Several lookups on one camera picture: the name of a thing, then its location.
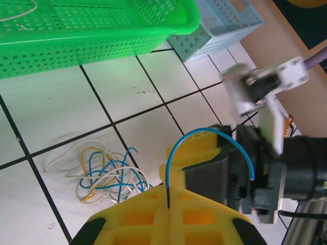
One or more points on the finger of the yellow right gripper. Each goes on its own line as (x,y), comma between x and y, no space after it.
(176,173)
(196,143)

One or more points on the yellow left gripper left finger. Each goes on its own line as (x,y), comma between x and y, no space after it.
(138,219)

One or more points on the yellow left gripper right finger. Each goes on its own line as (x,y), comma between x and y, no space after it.
(199,224)

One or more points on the light blue perforated basket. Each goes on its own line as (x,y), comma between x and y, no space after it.
(224,38)

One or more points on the green perforated plastic basket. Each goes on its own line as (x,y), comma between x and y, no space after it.
(76,38)

